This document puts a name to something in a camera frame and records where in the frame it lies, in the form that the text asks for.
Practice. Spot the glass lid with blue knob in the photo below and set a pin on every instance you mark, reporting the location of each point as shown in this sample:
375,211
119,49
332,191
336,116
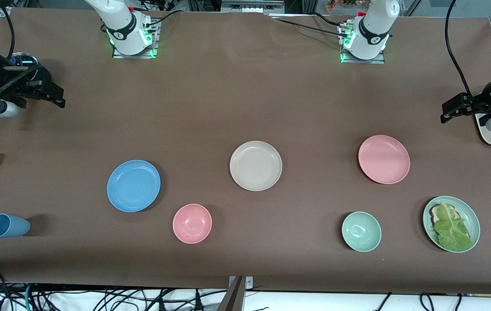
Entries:
23,58

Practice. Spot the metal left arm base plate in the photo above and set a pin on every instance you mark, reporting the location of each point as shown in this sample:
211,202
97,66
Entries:
379,61

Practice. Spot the toasted bread slice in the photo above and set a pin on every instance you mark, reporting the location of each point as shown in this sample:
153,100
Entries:
435,212

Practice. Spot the grey metal box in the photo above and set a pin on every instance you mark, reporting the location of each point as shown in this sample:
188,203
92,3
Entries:
251,6

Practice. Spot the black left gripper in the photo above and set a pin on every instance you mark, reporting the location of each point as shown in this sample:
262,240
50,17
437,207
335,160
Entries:
475,105

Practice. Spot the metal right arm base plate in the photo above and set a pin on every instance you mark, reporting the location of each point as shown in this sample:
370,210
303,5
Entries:
155,43

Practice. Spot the metal table bracket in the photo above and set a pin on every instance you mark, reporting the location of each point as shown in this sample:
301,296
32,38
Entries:
237,296

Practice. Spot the brown table cover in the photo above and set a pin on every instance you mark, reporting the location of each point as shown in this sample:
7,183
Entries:
245,86

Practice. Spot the green lettuce leaf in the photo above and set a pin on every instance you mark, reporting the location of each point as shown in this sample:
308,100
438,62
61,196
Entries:
452,231

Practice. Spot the small pink bowl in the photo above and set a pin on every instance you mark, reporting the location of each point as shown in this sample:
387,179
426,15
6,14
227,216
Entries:
192,223

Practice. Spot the small green bowl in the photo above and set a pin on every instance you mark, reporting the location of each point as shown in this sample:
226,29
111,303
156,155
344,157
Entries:
361,231

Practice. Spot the blue cup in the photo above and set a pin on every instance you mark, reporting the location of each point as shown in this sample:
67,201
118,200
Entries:
7,226

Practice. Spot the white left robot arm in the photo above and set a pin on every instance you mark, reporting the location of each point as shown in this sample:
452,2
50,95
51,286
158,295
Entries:
372,26

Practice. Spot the pink plate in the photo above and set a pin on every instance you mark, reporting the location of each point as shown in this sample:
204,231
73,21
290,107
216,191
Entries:
384,159

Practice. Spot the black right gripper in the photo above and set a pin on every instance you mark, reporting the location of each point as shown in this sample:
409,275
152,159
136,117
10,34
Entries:
24,85

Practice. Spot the blue plate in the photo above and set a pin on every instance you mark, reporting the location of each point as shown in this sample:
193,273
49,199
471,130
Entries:
133,185

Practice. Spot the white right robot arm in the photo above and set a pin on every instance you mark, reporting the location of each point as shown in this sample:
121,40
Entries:
120,21

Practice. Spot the green plate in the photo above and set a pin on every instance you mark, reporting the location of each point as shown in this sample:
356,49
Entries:
474,218

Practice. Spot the beige plate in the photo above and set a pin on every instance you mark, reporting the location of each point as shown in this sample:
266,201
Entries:
255,166

